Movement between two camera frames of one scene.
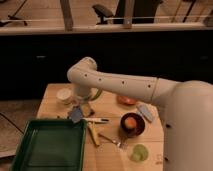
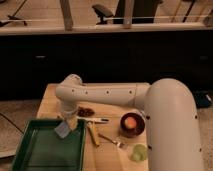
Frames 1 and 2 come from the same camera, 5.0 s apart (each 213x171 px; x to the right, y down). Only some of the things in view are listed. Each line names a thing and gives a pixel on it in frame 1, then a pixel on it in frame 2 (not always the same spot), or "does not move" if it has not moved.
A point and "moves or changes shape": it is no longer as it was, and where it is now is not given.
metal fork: [120, 144] does not move
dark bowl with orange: [132, 124] does not move
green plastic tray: [51, 144] does not move
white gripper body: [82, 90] -> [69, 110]
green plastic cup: [140, 153] does not move
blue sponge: [76, 114] moves or changes shape
